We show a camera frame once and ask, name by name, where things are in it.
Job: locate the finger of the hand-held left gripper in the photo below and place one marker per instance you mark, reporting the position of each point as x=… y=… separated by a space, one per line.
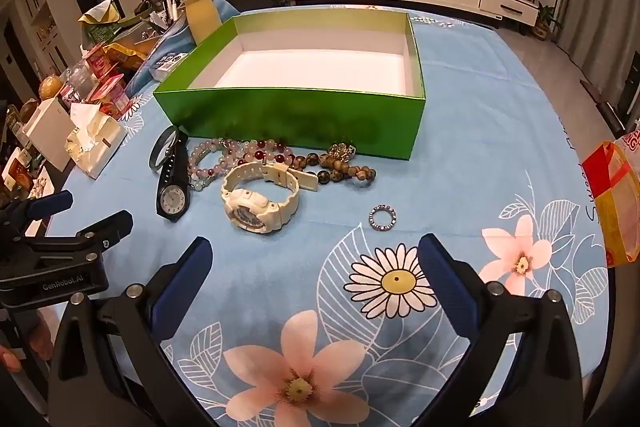
x=110 y=224
x=50 y=203

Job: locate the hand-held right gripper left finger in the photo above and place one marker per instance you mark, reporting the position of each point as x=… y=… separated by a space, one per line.
x=182 y=277

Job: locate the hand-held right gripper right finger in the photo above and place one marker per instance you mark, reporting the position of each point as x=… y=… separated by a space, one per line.
x=445 y=282

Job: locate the black wristwatch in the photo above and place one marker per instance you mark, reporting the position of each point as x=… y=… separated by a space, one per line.
x=173 y=199

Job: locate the gold wrist watch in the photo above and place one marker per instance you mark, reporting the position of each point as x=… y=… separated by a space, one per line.
x=250 y=217

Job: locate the green cardboard box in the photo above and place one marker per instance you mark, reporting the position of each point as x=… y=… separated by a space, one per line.
x=300 y=122

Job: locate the person's left hand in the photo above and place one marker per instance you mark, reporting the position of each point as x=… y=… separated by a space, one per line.
x=39 y=336

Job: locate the clear plastic packet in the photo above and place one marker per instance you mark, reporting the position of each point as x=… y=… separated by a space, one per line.
x=95 y=152

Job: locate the white cardboard box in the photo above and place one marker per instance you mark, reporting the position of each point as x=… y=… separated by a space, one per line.
x=47 y=127

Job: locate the round brown fruit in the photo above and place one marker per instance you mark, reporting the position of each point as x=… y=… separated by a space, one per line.
x=51 y=88

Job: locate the pink snack packet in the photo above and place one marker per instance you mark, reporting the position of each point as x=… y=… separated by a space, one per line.
x=115 y=99

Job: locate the blue floral tablecloth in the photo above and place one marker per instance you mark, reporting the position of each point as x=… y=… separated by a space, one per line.
x=475 y=132

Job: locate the yellow and red bag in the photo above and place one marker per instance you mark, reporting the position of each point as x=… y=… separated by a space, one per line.
x=617 y=217

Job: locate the yellow-green cloth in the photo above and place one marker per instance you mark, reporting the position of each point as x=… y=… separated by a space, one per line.
x=100 y=12

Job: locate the holder with pens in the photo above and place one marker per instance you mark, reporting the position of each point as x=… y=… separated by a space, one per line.
x=172 y=4

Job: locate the small potted floor plant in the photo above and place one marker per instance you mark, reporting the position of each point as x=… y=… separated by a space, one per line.
x=542 y=27

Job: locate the grey curtain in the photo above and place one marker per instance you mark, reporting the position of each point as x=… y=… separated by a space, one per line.
x=600 y=7

